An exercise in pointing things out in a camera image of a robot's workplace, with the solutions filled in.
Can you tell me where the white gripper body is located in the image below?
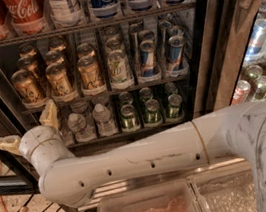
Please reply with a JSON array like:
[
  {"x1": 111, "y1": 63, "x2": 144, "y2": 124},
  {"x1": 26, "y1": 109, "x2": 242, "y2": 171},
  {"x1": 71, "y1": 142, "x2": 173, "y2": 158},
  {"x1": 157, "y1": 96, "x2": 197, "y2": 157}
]
[{"x1": 18, "y1": 125, "x2": 74, "y2": 174}]

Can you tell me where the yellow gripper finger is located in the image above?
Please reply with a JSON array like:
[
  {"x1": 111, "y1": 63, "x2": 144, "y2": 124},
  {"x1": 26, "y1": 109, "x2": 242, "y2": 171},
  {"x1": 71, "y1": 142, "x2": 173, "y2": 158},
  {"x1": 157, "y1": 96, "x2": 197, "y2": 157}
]
[
  {"x1": 39, "y1": 99, "x2": 59, "y2": 129},
  {"x1": 0, "y1": 135, "x2": 21, "y2": 156}
]

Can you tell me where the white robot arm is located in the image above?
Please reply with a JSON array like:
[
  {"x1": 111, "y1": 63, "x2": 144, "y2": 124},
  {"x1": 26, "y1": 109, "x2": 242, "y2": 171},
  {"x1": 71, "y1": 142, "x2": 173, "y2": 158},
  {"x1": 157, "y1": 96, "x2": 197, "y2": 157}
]
[{"x1": 0, "y1": 101, "x2": 266, "y2": 212}]

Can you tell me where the second row left orange can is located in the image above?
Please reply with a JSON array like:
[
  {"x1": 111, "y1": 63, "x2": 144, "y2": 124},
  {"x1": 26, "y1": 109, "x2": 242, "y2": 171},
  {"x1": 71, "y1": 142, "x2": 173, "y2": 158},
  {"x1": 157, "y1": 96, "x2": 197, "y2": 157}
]
[{"x1": 17, "y1": 55, "x2": 47, "y2": 89}]

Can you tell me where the second row orange can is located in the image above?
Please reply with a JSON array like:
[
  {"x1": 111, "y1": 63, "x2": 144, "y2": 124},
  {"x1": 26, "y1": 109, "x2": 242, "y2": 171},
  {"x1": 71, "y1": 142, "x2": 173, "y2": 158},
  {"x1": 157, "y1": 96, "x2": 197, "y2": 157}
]
[
  {"x1": 17, "y1": 55, "x2": 47, "y2": 89},
  {"x1": 45, "y1": 50, "x2": 67, "y2": 66},
  {"x1": 76, "y1": 43, "x2": 96, "y2": 58}
]

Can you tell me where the second row middle orange can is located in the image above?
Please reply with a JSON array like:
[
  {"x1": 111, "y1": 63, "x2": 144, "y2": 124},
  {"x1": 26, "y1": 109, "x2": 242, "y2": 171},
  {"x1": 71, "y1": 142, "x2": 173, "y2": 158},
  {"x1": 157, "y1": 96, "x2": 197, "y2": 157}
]
[{"x1": 45, "y1": 50, "x2": 67, "y2": 66}]

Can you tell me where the second row right orange can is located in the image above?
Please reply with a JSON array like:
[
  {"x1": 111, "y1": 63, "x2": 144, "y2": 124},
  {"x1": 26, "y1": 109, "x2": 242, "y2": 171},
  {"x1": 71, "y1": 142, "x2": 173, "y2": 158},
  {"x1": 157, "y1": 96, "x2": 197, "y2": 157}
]
[{"x1": 76, "y1": 43, "x2": 96, "y2": 58}]

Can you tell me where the left green can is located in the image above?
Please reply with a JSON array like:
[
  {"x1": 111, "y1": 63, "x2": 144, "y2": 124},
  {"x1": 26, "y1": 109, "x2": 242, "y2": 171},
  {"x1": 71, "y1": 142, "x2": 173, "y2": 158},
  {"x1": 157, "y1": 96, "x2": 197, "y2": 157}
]
[{"x1": 120, "y1": 104, "x2": 141, "y2": 132}]

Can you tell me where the green white soda can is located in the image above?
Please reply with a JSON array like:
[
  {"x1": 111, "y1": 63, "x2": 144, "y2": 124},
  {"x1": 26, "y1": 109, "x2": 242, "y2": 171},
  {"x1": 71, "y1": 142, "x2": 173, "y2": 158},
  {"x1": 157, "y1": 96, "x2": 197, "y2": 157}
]
[{"x1": 107, "y1": 50, "x2": 133, "y2": 90}]

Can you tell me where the middle green can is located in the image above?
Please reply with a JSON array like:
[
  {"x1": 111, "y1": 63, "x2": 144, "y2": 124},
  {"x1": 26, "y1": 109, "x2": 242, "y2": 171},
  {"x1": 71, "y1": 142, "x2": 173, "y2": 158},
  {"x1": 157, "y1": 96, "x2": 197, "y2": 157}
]
[{"x1": 144, "y1": 98, "x2": 162, "y2": 127}]

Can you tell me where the right Coca-Cola can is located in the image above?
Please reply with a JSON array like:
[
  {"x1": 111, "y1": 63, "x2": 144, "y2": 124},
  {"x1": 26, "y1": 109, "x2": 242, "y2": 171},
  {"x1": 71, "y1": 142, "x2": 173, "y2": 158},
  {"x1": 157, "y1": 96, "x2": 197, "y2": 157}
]
[{"x1": 3, "y1": 0, "x2": 47, "y2": 37}]

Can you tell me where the left Red Bull can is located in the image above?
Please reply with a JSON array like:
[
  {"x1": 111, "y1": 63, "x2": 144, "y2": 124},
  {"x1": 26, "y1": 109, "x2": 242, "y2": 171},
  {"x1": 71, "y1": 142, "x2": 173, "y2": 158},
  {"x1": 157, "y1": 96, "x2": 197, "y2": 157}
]
[{"x1": 137, "y1": 40, "x2": 158, "y2": 81}]

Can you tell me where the red bull can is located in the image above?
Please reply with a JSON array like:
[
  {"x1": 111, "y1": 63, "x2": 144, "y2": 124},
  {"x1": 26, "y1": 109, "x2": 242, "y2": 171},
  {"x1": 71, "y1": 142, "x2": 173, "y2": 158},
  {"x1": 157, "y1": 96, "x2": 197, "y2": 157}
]
[
  {"x1": 137, "y1": 40, "x2": 158, "y2": 81},
  {"x1": 165, "y1": 35, "x2": 186, "y2": 75}
]

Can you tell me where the white label can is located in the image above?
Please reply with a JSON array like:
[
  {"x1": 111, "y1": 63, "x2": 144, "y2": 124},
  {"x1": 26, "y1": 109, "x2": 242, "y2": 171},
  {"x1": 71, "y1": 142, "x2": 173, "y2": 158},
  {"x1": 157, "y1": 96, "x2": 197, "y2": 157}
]
[{"x1": 48, "y1": 0, "x2": 82, "y2": 27}]

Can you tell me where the right green can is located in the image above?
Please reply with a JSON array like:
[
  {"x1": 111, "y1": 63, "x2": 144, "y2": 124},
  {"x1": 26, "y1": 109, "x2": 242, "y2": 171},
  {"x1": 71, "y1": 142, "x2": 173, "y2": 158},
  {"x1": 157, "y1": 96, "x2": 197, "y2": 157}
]
[{"x1": 166, "y1": 94, "x2": 183, "y2": 121}]

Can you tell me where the right Red Bull can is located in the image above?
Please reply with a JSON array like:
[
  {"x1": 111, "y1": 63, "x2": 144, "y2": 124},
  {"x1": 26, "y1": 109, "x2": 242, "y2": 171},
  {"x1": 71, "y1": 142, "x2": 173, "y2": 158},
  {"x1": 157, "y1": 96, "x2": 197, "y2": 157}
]
[{"x1": 165, "y1": 35, "x2": 186, "y2": 75}]

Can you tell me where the fridge glass door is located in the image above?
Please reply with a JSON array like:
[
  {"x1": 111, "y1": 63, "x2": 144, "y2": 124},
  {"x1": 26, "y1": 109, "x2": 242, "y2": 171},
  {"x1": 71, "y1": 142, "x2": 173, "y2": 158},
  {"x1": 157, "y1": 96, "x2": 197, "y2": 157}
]
[{"x1": 192, "y1": 0, "x2": 262, "y2": 117}]

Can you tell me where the left water bottle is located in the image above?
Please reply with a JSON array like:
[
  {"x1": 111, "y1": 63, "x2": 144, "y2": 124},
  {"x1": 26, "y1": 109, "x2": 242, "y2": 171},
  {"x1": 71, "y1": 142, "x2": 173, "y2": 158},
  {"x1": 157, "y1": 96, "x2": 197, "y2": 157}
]
[{"x1": 59, "y1": 117, "x2": 74, "y2": 146}]

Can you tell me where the water bottle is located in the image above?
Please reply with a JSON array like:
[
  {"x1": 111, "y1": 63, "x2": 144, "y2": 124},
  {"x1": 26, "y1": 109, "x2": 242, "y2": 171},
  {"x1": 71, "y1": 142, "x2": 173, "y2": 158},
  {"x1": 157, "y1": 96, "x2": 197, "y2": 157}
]
[
  {"x1": 67, "y1": 113, "x2": 97, "y2": 143},
  {"x1": 59, "y1": 117, "x2": 74, "y2": 146},
  {"x1": 93, "y1": 103, "x2": 118, "y2": 137}
]

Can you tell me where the middle water bottle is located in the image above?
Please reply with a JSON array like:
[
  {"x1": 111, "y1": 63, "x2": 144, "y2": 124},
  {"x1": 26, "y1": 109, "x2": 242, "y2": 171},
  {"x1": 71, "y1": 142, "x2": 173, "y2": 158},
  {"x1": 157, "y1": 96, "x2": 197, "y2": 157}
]
[{"x1": 67, "y1": 113, "x2": 97, "y2": 143}]

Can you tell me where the right water bottle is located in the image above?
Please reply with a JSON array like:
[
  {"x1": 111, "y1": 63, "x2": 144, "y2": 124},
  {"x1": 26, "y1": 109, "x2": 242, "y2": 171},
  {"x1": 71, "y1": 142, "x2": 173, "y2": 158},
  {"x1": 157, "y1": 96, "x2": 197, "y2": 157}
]
[{"x1": 93, "y1": 103, "x2": 118, "y2": 137}]

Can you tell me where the left clear plastic bin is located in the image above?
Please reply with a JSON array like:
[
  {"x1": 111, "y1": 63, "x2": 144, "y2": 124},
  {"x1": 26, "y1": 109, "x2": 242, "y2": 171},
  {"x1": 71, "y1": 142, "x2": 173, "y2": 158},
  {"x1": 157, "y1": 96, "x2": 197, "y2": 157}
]
[{"x1": 98, "y1": 180, "x2": 201, "y2": 212}]

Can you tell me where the clear plastic bin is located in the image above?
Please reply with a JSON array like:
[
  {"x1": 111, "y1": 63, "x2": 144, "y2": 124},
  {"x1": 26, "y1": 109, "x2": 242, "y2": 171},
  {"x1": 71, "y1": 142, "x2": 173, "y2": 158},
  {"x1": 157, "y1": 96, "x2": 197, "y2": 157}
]
[
  {"x1": 98, "y1": 180, "x2": 201, "y2": 212},
  {"x1": 192, "y1": 170, "x2": 258, "y2": 212}
]

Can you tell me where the right clear plastic bin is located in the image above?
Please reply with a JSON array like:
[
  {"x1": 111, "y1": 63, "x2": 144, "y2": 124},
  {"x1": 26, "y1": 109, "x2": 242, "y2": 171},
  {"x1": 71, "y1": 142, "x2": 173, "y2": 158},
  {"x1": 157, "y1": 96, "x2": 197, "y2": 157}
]
[{"x1": 192, "y1": 170, "x2": 258, "y2": 212}]

